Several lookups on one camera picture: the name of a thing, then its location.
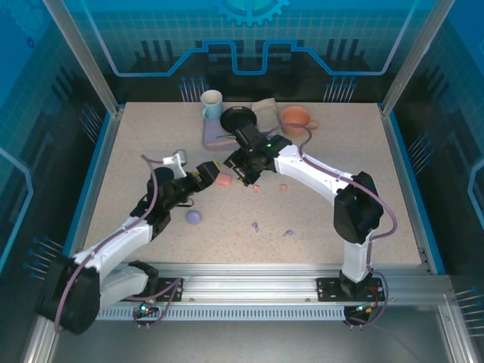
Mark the pink earbud charging case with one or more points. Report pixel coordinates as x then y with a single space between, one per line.
224 180

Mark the purple earbud charging case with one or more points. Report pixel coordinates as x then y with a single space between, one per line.
194 217

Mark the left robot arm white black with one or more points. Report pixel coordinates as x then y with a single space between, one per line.
121 242

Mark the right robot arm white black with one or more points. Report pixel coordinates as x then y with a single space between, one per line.
355 215

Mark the light wooden chopstick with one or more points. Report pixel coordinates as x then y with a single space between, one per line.
219 143

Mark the lavender tray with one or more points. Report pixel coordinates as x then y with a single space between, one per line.
213 130

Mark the black plate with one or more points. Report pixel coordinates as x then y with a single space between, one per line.
236 115

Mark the beige folded cloth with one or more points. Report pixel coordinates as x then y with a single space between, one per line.
266 111

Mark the salmon ceramic cup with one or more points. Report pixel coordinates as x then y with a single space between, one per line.
293 117

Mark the light blue mug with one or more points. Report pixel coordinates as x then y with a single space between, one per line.
211 109

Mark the grey metal shelf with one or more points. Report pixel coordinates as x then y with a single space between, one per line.
246 344

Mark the aluminium table side rail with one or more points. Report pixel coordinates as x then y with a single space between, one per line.
95 185
408 189

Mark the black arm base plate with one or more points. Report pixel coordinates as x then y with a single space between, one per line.
329 289
162 283

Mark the aluminium mounting rail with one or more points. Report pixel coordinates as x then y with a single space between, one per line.
249 281

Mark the aluminium frame post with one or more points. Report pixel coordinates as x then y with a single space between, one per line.
85 56
414 56

